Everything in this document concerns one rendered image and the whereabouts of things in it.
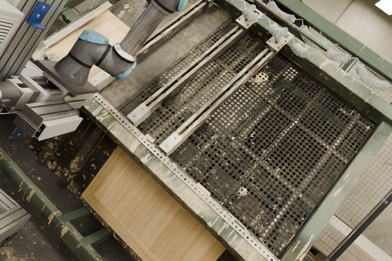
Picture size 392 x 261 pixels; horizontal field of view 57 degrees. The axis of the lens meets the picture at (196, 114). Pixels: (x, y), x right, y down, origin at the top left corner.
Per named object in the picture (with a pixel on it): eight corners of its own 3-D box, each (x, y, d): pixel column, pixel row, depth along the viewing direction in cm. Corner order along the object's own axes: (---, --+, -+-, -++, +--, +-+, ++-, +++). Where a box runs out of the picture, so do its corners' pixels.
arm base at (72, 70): (73, 86, 154) (86, 67, 152) (47, 64, 155) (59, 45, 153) (90, 85, 169) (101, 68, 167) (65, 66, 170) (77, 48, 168)
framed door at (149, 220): (83, 194, 237) (80, 196, 235) (130, 130, 227) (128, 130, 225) (182, 299, 214) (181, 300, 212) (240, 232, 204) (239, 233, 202)
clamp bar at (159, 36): (87, 85, 219) (80, 61, 198) (214, -9, 267) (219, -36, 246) (98, 95, 216) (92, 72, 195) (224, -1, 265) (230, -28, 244)
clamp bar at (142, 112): (125, 119, 210) (121, 98, 189) (249, 17, 259) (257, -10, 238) (136, 130, 208) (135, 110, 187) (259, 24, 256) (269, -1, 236)
